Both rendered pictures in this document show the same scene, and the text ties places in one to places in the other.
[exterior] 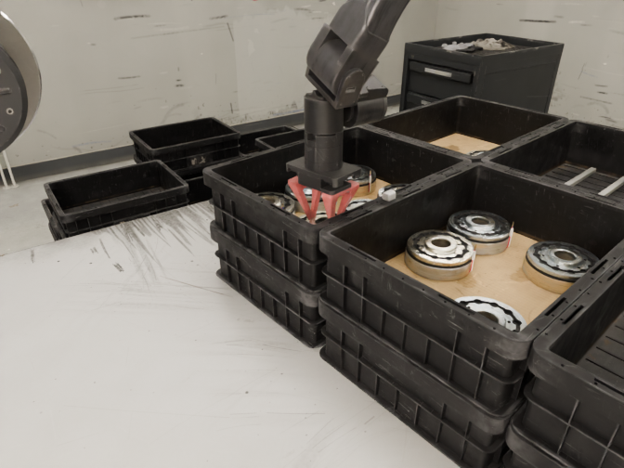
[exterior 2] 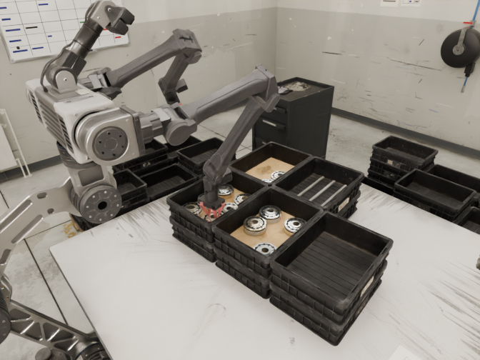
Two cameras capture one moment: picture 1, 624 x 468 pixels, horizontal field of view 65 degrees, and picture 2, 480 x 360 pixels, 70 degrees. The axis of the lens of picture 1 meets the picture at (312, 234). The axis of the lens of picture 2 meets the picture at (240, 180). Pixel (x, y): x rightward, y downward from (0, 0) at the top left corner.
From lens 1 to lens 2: 78 cm
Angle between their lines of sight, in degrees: 5
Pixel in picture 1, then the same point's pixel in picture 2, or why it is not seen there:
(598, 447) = (287, 284)
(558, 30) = (343, 58)
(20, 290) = (93, 249)
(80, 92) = not seen: hidden behind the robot
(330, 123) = (212, 187)
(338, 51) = (213, 168)
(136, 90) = not seen: hidden behind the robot
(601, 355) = (301, 258)
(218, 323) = (176, 256)
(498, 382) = (265, 269)
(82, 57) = not seen: hidden behind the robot
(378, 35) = (225, 164)
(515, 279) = (281, 233)
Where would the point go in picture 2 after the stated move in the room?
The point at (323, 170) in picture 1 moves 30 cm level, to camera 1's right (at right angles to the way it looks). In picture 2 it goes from (211, 201) to (281, 196)
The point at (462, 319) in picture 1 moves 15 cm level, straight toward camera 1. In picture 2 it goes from (253, 253) to (243, 284)
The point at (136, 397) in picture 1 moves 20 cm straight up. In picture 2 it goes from (152, 286) to (144, 250)
